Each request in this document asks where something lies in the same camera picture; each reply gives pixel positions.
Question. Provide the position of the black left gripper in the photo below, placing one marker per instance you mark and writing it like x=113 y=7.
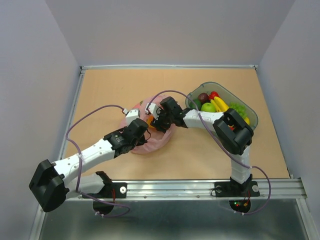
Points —
x=142 y=141

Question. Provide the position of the orange yellow mango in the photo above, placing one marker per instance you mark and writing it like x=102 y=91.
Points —
x=149 y=121

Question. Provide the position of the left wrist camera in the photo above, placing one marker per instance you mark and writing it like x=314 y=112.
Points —
x=132 y=115

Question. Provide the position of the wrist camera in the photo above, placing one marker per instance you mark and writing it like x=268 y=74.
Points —
x=153 y=109
x=132 y=115

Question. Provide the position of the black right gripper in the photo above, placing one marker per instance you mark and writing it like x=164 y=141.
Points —
x=157 y=123

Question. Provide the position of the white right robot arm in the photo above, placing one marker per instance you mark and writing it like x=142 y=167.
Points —
x=232 y=134

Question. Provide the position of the dark green lime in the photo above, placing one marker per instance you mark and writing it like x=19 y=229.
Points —
x=197 y=104

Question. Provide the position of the red wax apple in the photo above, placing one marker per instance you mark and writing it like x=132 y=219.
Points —
x=213 y=94

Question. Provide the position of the light green apple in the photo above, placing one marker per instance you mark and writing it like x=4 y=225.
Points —
x=208 y=107

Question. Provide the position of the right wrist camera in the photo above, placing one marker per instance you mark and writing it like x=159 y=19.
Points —
x=153 y=109

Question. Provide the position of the green grape bunch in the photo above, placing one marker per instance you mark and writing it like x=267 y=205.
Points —
x=239 y=108

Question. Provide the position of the yellow lemon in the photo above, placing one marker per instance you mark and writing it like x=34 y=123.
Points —
x=247 y=120

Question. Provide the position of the yellow banana bunch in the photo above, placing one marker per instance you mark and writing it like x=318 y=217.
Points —
x=219 y=104

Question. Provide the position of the dark purple passion fruit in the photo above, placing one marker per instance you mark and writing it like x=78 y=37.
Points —
x=203 y=98

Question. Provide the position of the pink plastic bag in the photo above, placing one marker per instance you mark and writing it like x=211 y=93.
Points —
x=155 y=139

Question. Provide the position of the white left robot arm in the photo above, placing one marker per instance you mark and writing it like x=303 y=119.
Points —
x=50 y=179

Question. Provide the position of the teal plastic fruit tray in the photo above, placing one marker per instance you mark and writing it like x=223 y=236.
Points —
x=223 y=99

